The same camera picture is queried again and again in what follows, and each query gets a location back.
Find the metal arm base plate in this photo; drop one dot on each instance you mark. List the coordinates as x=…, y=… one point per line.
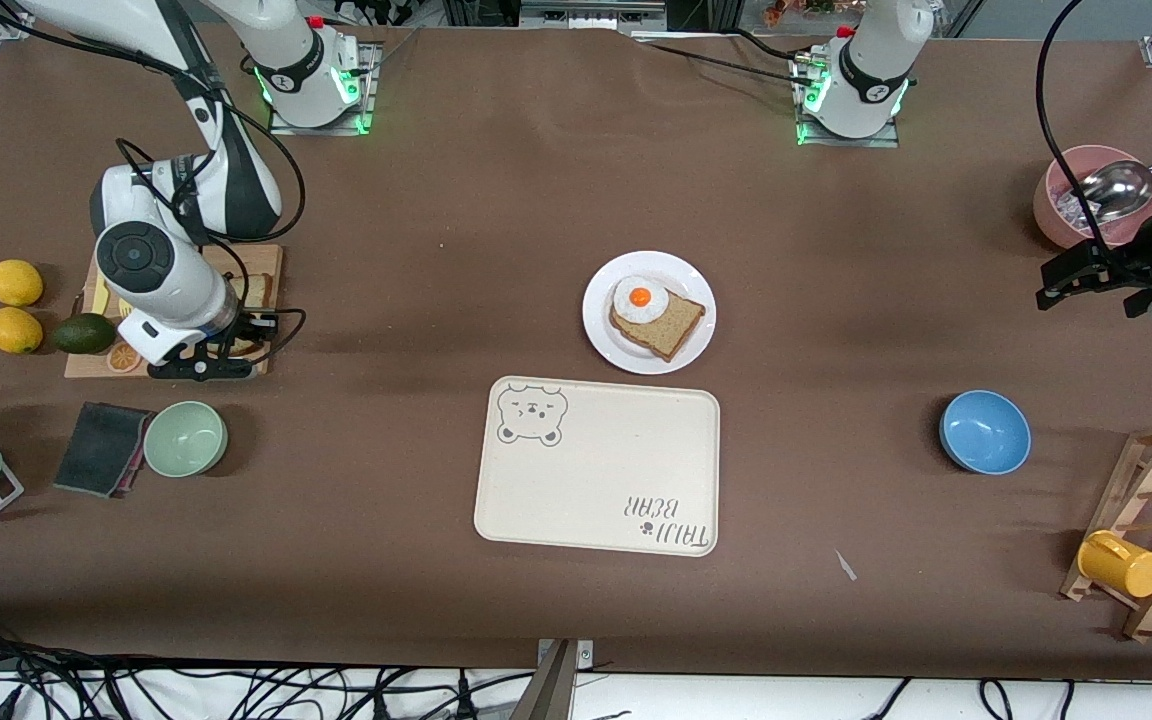
x=851, y=142
x=368, y=100

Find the dark green avocado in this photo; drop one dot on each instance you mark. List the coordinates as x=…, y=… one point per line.
x=84, y=334

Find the yellow plastic knife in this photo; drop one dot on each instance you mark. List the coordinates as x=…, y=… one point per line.
x=101, y=295

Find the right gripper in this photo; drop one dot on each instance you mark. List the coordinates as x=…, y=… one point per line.
x=248, y=331

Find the pale green bowl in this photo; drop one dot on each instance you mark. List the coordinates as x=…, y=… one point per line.
x=186, y=440

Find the white round plate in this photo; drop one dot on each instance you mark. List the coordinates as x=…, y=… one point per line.
x=601, y=340

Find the brown bread slice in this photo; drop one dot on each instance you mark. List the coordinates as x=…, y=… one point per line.
x=676, y=325
x=254, y=290

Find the metal scoop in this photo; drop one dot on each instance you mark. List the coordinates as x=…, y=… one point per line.
x=1121, y=190

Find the cream tray with bear print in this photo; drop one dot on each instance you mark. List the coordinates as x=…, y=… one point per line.
x=596, y=470

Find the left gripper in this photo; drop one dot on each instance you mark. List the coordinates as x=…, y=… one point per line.
x=1128, y=266

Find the wooden peg mug rack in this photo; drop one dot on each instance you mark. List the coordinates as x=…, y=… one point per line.
x=1151, y=460

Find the yellow lemon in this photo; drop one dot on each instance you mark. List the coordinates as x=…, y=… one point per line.
x=16, y=282
x=13, y=330

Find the metal bracket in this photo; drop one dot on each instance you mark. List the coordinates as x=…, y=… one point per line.
x=556, y=685

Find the wooden cutting board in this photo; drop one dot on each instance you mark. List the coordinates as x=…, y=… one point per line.
x=274, y=270

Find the orange slice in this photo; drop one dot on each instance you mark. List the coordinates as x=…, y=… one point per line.
x=122, y=357

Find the blue bowl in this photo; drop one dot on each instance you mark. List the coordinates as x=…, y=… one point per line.
x=986, y=432

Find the dark grey sponge cloth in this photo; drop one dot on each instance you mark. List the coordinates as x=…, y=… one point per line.
x=96, y=448

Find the pink bowl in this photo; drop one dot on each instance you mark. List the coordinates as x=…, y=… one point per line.
x=1051, y=225

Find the fried egg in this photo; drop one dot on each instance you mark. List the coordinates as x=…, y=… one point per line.
x=640, y=300

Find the clear wrappers in bowl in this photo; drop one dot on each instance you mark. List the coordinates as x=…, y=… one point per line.
x=1074, y=208

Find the white tape scrap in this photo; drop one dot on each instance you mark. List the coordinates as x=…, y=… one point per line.
x=845, y=565

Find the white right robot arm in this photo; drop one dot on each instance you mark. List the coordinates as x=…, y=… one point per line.
x=151, y=260

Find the yellow mug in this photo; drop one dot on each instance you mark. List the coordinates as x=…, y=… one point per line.
x=1121, y=565

